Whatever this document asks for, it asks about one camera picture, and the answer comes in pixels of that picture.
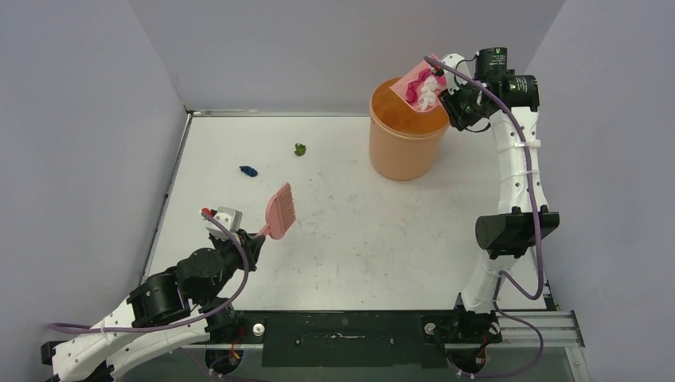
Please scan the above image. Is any pink plastic hand brush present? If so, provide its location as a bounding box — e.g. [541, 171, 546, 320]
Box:
[257, 182, 296, 240]

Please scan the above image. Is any pink plastic dustpan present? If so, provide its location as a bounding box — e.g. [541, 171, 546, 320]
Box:
[389, 60, 447, 113]

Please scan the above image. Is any magenta paper scrap strip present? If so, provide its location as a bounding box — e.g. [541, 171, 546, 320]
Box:
[405, 68, 431, 104]

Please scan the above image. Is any blue paper scrap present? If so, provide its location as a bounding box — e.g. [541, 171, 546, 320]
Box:
[239, 166, 259, 177]

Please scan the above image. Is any orange plastic bucket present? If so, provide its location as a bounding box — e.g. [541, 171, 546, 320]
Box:
[369, 77, 450, 181]

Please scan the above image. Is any green paper scrap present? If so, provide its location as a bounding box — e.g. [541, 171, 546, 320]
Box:
[294, 142, 306, 157]

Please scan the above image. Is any white paper scrap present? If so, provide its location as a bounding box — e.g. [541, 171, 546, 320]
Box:
[417, 76, 445, 112]

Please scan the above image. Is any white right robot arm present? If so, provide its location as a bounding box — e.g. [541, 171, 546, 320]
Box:
[435, 47, 560, 341]

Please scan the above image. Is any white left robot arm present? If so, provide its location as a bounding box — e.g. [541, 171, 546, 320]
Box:
[41, 229, 265, 381]

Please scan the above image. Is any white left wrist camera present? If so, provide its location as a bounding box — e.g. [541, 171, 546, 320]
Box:
[201, 207, 243, 240]

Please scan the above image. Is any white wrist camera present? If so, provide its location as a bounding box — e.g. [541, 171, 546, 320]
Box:
[201, 207, 243, 240]
[433, 53, 468, 93]

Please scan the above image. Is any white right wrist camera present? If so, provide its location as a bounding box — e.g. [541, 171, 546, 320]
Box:
[433, 53, 468, 93]

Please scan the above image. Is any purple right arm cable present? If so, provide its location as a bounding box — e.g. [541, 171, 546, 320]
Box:
[424, 56, 546, 380]

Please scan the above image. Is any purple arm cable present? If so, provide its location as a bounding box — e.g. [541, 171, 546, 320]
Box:
[424, 56, 546, 380]
[48, 212, 275, 382]

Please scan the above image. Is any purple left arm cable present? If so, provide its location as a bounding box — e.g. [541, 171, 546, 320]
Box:
[48, 212, 275, 382]

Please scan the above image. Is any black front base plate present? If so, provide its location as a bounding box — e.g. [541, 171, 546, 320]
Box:
[185, 310, 505, 369]

